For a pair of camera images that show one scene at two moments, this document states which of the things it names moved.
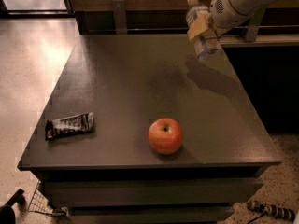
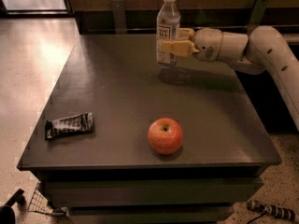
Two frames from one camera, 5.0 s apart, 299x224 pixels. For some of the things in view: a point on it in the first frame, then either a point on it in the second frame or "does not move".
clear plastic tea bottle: x=200 y=28 -> x=167 y=28
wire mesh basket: x=38 y=203 does not move
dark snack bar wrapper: x=70 y=126 does not move
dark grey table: x=140 y=129 does not move
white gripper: x=224 y=12 -> x=206 y=44
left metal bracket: x=120 y=16 does not move
